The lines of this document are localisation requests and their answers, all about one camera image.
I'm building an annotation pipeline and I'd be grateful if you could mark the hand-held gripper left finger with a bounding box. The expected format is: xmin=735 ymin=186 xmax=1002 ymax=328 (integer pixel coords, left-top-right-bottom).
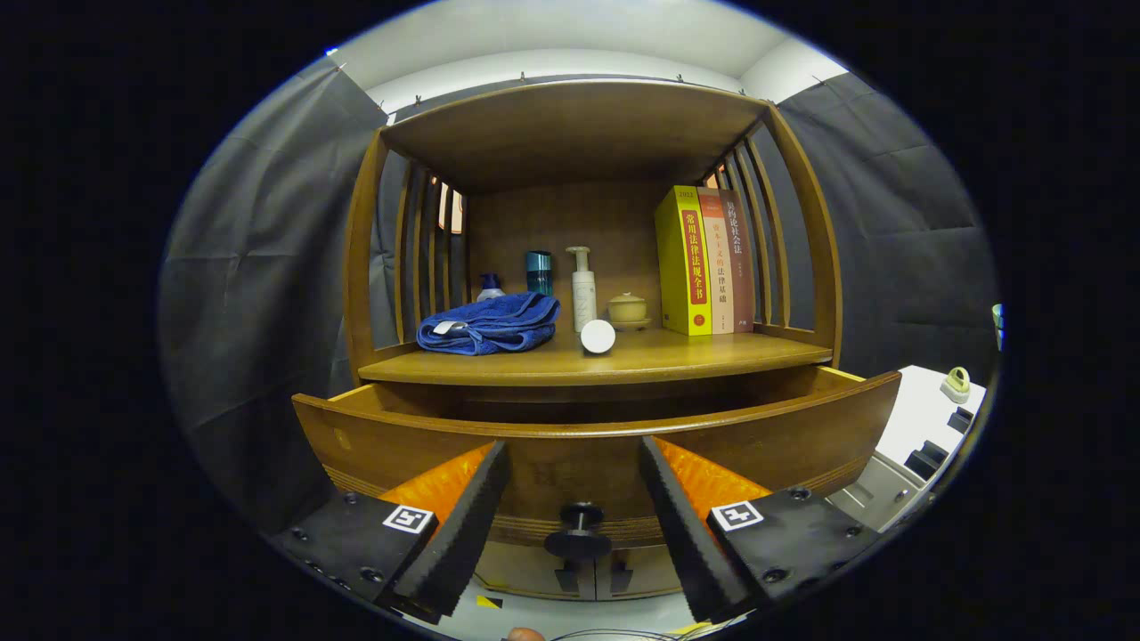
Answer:
xmin=267 ymin=441 xmax=511 ymax=624

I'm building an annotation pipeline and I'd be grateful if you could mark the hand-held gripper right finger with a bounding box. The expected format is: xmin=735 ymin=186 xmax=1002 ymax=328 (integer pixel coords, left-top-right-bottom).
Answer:
xmin=639 ymin=436 xmax=892 ymax=629

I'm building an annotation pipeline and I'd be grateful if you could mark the wooden drawer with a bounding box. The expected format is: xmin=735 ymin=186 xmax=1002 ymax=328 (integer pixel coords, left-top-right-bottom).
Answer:
xmin=291 ymin=365 xmax=902 ymax=562

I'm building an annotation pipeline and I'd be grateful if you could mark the wooden cabinet door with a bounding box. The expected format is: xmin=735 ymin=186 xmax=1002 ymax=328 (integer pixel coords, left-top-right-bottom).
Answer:
xmin=472 ymin=541 xmax=596 ymax=600
xmin=595 ymin=545 xmax=687 ymax=597

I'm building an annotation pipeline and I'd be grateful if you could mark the wooden countertop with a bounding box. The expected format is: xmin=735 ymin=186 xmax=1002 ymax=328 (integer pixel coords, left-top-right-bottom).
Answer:
xmin=358 ymin=325 xmax=834 ymax=386

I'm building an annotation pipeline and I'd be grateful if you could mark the white side cabinet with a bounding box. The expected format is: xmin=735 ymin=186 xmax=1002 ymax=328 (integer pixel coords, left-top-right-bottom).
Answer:
xmin=824 ymin=365 xmax=988 ymax=533

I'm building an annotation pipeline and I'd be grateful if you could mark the wooden cabinet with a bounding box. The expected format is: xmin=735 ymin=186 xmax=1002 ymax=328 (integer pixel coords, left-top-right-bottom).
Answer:
xmin=343 ymin=78 xmax=844 ymax=602

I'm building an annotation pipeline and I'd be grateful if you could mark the blue folded towel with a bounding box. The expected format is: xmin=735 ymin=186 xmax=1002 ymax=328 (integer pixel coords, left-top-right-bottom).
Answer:
xmin=416 ymin=291 xmax=562 ymax=356

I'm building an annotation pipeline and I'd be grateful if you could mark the yellow lidded teacup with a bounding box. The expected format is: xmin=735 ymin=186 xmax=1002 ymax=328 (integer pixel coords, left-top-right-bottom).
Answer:
xmin=607 ymin=292 xmax=652 ymax=332

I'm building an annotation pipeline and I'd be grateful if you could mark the white pump bottle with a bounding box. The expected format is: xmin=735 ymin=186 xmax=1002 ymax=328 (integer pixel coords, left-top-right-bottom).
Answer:
xmin=566 ymin=247 xmax=598 ymax=333

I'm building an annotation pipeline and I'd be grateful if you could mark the yellow book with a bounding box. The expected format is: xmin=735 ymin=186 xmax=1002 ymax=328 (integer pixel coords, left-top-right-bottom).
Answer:
xmin=655 ymin=185 xmax=713 ymax=337

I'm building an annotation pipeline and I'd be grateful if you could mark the orange and white book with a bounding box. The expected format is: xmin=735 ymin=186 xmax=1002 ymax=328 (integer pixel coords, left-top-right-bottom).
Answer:
xmin=697 ymin=189 xmax=736 ymax=336

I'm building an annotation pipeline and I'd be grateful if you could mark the brown book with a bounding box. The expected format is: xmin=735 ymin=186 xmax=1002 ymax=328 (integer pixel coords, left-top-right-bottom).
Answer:
xmin=720 ymin=190 xmax=756 ymax=334

